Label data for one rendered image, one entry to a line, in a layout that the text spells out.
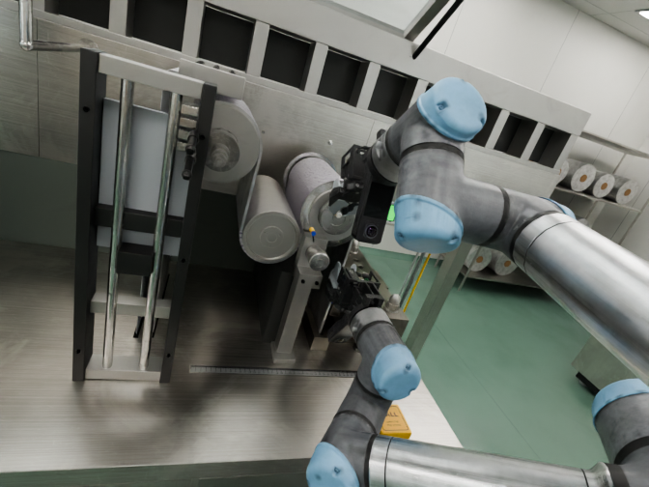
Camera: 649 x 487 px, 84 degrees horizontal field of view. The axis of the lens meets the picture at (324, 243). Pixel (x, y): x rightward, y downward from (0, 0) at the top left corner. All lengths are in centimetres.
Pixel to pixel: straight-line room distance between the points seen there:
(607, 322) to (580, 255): 7
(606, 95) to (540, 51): 105
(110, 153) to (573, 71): 452
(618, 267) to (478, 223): 13
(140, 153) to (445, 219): 44
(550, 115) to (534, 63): 302
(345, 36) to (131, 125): 63
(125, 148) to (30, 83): 53
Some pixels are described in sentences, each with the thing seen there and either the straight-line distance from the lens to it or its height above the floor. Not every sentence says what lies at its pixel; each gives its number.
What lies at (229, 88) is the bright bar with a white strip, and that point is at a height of 144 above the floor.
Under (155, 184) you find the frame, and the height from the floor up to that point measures 128.
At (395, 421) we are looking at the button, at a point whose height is 92.
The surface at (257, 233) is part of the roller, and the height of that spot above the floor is 118.
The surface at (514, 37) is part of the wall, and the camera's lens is 425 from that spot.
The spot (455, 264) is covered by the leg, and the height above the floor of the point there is 97.
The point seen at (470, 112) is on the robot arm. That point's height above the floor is 150.
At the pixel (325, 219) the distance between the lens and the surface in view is 74.
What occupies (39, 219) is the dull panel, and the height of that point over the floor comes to 97.
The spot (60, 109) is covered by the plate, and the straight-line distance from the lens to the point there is 108.
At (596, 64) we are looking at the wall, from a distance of 496.
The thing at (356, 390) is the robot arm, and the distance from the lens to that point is 66.
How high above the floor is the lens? 148
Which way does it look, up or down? 22 degrees down
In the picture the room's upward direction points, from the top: 18 degrees clockwise
